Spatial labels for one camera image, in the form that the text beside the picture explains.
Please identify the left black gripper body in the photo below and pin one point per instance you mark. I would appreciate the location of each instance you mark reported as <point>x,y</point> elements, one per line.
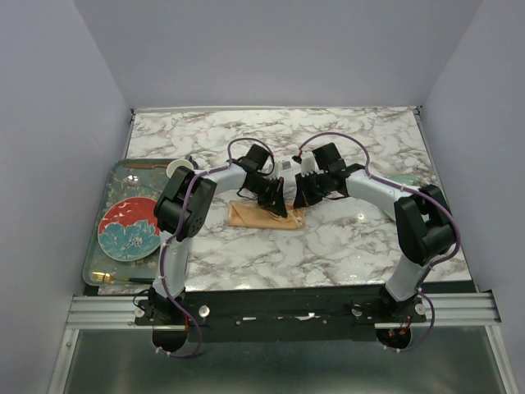
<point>263,189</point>

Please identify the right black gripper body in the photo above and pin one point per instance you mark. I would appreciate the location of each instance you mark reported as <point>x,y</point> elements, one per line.
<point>321,180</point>

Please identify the peach cloth napkin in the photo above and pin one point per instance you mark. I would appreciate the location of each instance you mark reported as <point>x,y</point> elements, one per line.
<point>249,215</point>

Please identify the silver metal spoon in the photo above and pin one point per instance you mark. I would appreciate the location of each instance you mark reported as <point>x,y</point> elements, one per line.
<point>135,181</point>

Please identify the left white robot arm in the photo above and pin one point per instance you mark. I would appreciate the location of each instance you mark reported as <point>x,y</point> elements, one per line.
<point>183,206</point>

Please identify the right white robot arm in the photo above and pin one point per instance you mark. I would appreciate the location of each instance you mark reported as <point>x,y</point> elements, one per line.
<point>424,225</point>

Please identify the mint green floral plate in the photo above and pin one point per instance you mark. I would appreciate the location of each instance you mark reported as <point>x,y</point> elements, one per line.
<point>410,181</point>

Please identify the grey-green ceramic mug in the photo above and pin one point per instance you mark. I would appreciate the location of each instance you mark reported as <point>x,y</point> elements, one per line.
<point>186,162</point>

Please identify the floral teal serving tray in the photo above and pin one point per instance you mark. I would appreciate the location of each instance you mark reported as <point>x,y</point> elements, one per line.
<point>116,190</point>

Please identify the red and teal plate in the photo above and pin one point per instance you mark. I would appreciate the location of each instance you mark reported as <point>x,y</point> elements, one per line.
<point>129,230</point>

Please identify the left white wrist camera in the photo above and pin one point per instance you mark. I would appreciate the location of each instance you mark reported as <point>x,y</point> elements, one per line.
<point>283,168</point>

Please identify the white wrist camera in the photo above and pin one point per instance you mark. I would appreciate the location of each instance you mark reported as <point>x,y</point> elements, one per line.
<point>283,168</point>
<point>307,163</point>

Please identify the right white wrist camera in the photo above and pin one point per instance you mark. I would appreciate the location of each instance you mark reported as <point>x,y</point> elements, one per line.
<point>307,163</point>

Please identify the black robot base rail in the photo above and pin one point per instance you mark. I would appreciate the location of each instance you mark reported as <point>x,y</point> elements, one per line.
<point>357,313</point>

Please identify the gold fork green handle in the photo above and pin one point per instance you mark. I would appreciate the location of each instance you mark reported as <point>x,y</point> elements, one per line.
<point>109,279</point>

